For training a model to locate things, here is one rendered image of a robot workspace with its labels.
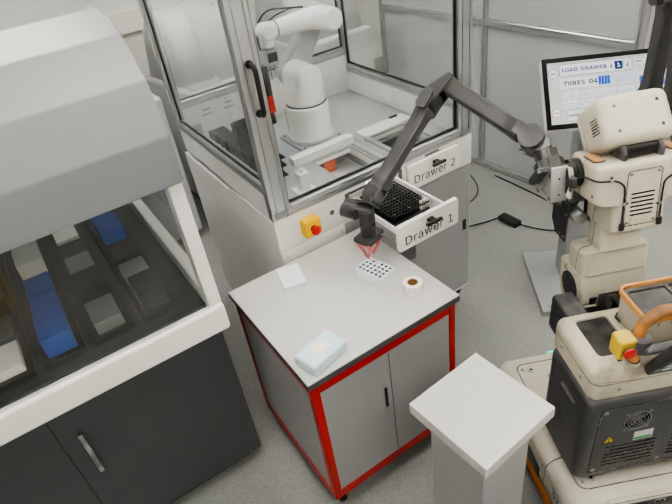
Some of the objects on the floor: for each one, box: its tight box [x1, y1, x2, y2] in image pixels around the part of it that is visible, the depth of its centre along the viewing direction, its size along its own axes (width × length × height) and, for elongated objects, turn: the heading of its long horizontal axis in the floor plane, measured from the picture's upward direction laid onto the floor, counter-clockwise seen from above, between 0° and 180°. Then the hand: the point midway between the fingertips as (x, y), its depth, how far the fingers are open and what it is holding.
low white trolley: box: [228, 228, 460, 502], centre depth 223 cm, size 58×62×76 cm
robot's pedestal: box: [409, 353, 555, 504], centre depth 177 cm, size 30×30×76 cm
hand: (370, 254), depth 205 cm, fingers open, 3 cm apart
